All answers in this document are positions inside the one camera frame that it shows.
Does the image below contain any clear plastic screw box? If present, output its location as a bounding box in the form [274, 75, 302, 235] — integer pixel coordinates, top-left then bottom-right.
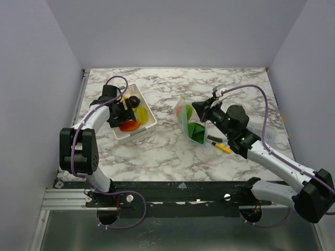
[247, 121, 287, 147]

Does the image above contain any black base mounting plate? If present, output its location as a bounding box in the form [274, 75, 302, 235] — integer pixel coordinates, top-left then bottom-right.
[43, 181, 270, 221]

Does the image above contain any yellow black utility knife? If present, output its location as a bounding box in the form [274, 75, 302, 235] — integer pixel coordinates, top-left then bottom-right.
[211, 142, 231, 154]

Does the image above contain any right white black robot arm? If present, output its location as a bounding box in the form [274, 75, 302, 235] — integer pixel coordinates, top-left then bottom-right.
[192, 98, 334, 223]

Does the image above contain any yellow toy starfruit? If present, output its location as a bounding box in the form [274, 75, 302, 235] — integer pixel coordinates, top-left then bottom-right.
[136, 107, 149, 125]

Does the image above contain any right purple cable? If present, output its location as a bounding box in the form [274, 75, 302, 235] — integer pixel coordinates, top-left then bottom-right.
[221, 84, 335, 227]

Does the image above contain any green toy leaf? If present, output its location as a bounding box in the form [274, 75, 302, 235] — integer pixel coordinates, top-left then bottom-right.
[187, 122, 205, 144]
[185, 105, 193, 121]

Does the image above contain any clear zip top bag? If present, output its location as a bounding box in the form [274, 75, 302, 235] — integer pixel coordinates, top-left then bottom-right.
[173, 95, 207, 146]

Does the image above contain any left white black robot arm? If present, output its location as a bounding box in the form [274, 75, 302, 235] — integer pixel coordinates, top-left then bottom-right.
[60, 85, 135, 207]

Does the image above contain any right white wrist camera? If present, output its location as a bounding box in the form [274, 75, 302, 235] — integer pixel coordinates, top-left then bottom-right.
[212, 84, 227, 106]

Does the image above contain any white plastic basket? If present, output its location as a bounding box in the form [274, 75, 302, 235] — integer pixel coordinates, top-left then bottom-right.
[113, 84, 157, 143]

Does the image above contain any black comb strip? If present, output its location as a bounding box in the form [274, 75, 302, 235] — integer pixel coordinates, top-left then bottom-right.
[207, 135, 223, 143]

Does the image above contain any orange red toy mango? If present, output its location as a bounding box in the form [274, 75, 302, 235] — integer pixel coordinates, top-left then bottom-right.
[119, 120, 141, 132]

